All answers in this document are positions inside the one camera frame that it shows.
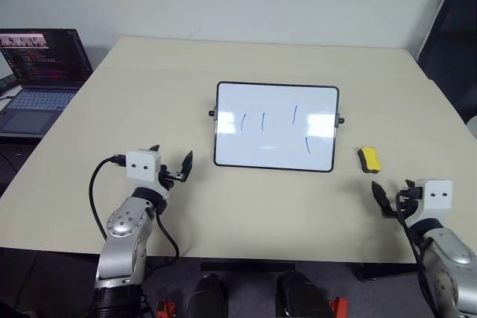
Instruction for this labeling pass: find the black mesh chair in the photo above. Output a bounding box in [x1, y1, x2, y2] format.
[414, 0, 477, 125]

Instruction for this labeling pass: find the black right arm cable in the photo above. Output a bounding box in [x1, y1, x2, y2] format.
[394, 186, 446, 317]

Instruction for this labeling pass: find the open blue-grey laptop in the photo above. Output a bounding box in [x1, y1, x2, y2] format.
[0, 28, 94, 139]

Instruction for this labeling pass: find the black-framed small whiteboard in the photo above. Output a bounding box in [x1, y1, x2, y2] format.
[207, 80, 346, 174]

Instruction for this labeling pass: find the dark rounded shape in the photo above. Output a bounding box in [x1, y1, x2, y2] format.
[185, 273, 229, 318]
[274, 270, 333, 318]

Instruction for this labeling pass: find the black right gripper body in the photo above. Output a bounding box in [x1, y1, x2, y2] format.
[382, 198, 423, 223]

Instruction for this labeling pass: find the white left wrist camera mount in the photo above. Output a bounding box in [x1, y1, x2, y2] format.
[125, 149, 162, 190]

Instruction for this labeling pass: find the yellow and black eraser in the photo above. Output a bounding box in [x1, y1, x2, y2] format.
[356, 145, 382, 175]

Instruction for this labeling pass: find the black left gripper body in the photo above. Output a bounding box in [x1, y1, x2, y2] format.
[157, 164, 187, 192]

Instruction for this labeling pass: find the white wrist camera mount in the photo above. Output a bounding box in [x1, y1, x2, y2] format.
[420, 179, 454, 221]
[125, 149, 162, 190]

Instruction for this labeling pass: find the red and black clamp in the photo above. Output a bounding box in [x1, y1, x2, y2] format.
[329, 296, 350, 318]
[155, 298, 177, 318]

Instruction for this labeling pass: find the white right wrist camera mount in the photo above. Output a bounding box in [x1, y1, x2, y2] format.
[420, 179, 454, 221]

